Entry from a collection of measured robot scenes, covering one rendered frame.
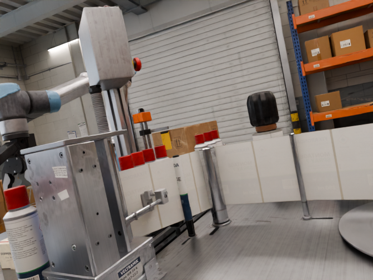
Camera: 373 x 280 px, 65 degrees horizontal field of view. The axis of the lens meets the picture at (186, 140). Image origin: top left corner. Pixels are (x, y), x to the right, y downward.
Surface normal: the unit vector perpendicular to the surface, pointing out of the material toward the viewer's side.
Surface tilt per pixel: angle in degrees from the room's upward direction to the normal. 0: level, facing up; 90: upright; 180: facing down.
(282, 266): 0
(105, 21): 90
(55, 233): 90
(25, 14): 90
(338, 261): 0
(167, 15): 90
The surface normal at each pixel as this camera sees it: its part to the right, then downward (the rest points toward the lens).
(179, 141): -0.62, 0.17
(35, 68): -0.35, 0.12
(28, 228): 0.74, -0.11
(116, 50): 0.42, -0.04
